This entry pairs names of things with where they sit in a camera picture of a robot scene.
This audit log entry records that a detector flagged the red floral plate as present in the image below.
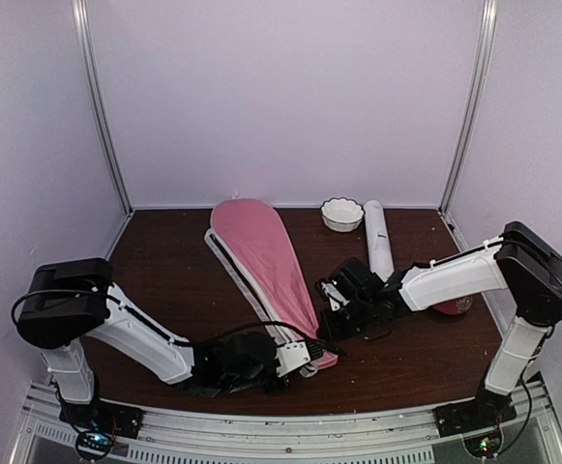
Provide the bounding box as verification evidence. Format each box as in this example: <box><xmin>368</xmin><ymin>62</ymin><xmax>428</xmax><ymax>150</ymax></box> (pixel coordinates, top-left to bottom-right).
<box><xmin>431</xmin><ymin>296</ymin><xmax>473</xmax><ymax>316</ymax></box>

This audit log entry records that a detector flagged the white shuttlecock tube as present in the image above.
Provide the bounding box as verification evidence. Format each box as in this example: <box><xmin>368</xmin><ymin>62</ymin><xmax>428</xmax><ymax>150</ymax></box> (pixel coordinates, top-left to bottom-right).
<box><xmin>363</xmin><ymin>200</ymin><xmax>395</xmax><ymax>281</ymax></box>

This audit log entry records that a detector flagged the metal base rail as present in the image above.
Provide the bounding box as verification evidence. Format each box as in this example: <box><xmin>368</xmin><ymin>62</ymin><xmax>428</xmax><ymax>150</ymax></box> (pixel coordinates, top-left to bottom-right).
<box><xmin>5</xmin><ymin>381</ymin><xmax>562</xmax><ymax>463</ymax></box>

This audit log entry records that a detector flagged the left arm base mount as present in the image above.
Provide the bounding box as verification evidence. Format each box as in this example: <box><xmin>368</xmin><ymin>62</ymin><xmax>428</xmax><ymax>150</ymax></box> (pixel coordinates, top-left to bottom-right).
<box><xmin>57</xmin><ymin>395</ymin><xmax>143</xmax><ymax>461</ymax></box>

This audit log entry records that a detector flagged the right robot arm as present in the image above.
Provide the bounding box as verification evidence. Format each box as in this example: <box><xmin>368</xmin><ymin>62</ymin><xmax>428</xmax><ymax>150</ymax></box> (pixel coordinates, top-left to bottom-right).
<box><xmin>318</xmin><ymin>221</ymin><xmax>562</xmax><ymax>427</ymax></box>

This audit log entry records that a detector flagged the pink racket bag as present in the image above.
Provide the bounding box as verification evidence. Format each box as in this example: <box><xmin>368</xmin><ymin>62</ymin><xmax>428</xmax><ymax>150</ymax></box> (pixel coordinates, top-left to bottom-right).
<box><xmin>204</xmin><ymin>190</ymin><xmax>340</xmax><ymax>379</ymax></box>

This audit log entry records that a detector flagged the white scalloped bowl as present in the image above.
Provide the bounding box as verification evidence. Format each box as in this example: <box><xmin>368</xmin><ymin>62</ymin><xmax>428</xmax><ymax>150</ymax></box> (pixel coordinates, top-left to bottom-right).
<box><xmin>320</xmin><ymin>197</ymin><xmax>365</xmax><ymax>233</ymax></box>

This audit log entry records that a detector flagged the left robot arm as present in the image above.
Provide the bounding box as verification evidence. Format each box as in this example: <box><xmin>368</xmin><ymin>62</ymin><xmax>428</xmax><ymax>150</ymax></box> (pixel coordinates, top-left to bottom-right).
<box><xmin>11</xmin><ymin>258</ymin><xmax>334</xmax><ymax>429</ymax></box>

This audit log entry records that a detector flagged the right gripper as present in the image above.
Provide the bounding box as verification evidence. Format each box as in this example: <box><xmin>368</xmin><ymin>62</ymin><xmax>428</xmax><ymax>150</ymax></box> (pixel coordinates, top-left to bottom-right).
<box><xmin>315</xmin><ymin>297</ymin><xmax>375</xmax><ymax>345</ymax></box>

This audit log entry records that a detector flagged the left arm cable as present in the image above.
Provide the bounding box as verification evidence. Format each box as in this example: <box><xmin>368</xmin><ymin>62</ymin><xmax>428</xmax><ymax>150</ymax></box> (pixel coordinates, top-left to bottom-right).
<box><xmin>202</xmin><ymin>322</ymin><xmax>347</xmax><ymax>359</ymax></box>

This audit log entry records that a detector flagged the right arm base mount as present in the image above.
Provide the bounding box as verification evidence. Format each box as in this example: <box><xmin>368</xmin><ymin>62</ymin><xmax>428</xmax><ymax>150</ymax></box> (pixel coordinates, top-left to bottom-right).
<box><xmin>433</xmin><ymin>391</ymin><xmax>518</xmax><ymax>460</ymax></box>

